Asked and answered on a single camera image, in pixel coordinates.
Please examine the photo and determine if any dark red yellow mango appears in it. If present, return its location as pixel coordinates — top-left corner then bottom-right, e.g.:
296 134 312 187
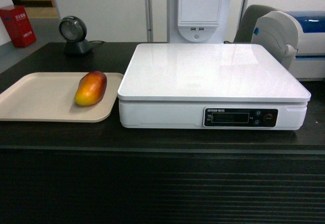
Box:
74 71 107 106

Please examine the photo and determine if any white checkout scale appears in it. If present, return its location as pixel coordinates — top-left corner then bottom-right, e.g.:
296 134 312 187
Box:
118 44 311 130

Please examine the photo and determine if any black checkout counter cabinet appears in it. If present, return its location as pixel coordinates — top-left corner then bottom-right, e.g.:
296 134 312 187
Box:
0 42 325 224

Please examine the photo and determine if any white receipt printer kiosk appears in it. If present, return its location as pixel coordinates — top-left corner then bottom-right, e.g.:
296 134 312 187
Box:
167 0 231 44

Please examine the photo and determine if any black barcode scanner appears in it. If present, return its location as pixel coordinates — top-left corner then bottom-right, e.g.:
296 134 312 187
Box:
59 16 93 56

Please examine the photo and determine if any beige plastic tray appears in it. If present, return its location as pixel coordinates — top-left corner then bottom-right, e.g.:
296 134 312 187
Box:
1 72 123 123

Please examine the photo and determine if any white blue label printer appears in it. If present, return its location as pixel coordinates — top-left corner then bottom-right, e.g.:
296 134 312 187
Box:
251 11 324 81

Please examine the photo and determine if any red fire extinguisher box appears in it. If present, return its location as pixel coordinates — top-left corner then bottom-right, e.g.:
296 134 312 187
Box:
1 5 37 48

